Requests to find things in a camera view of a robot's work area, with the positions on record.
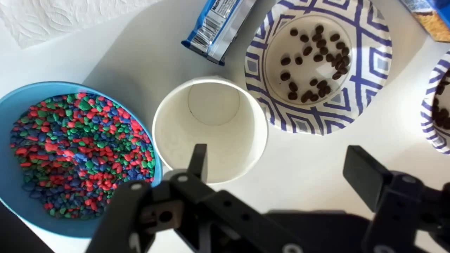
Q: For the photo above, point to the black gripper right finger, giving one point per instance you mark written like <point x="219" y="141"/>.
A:
<point x="366" y="176"/>

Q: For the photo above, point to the white paper napkin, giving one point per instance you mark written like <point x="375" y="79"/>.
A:
<point x="37" y="21"/>

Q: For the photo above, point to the patterned paper cup centre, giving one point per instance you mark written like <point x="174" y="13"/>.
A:
<point x="217" y="112"/>

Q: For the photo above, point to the blue snack wrapper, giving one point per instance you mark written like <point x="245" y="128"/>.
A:
<point x="217" y="27"/>

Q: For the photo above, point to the patterned paper bowl with beans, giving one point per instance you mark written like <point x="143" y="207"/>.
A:
<point x="316" y="65"/>

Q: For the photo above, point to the patterned paper bowl right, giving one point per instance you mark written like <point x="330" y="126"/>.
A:
<point x="435" y="108"/>

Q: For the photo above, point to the blue fruit bar box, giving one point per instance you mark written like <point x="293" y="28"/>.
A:
<point x="434" y="15"/>

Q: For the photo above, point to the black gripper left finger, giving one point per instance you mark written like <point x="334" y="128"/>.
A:
<point x="199" y="160"/>

